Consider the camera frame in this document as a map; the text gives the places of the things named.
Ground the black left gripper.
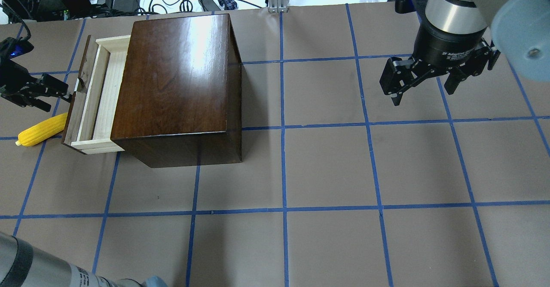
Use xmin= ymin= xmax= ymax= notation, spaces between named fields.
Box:
xmin=0 ymin=59 xmax=72 ymax=112

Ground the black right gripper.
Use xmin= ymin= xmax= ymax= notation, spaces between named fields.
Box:
xmin=379 ymin=23 xmax=501 ymax=106

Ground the yellow plastic corn cob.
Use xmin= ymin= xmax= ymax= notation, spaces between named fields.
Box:
xmin=15 ymin=112 xmax=68 ymax=147

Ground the light wood drawer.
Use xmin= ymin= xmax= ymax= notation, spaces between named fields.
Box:
xmin=61 ymin=35 xmax=131 ymax=155

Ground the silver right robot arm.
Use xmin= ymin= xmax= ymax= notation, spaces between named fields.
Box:
xmin=1 ymin=0 xmax=549 ymax=120

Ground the dark brown wooden drawer box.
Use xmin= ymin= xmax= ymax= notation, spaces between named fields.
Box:
xmin=110 ymin=14 xmax=242 ymax=168

